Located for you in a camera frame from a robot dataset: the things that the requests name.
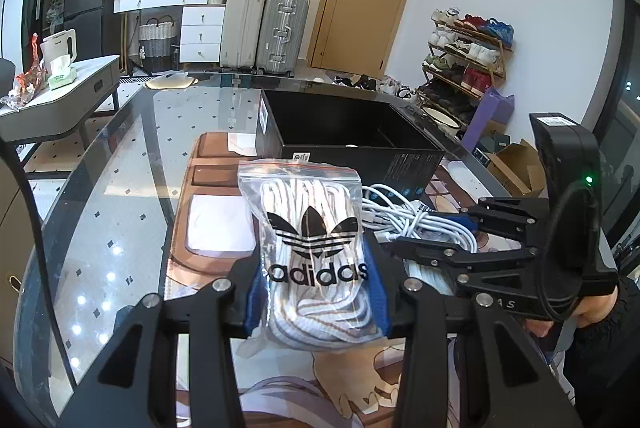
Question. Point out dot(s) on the white desk with drawers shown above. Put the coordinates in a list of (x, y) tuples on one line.
[(187, 31)]

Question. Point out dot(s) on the adidas bag of white laces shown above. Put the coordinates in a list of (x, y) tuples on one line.
[(313, 266)]

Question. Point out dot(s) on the black cardboard box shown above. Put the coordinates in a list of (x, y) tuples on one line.
[(371, 137)]

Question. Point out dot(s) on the brown cardboard box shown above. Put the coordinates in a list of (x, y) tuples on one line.
[(518, 168)]

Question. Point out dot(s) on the white electric kettle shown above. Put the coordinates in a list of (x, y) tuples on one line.
[(58, 45)]

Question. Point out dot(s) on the woven basket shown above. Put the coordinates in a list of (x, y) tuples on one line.
[(158, 38)]

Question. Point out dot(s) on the white hard suitcase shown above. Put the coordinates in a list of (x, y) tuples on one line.
[(240, 32)]

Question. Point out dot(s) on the shoe rack with shoes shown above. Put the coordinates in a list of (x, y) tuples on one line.
[(466, 57)]

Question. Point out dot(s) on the green tissue pack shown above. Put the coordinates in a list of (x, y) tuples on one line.
[(62, 72)]

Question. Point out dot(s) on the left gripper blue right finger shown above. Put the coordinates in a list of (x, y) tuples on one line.
[(503, 379)]

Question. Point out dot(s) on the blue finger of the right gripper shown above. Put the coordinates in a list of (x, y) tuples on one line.
[(506, 274), (521, 219)]

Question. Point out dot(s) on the white bucket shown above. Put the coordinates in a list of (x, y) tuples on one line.
[(441, 118)]

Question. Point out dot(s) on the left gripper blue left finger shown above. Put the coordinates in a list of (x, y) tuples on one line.
[(133, 380)]

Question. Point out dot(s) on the silver hard suitcase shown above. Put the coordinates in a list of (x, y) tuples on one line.
[(281, 35)]

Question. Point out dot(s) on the grey side table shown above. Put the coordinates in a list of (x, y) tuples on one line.
[(56, 113)]

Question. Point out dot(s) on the anime printed table mat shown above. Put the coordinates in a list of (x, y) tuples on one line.
[(317, 358)]

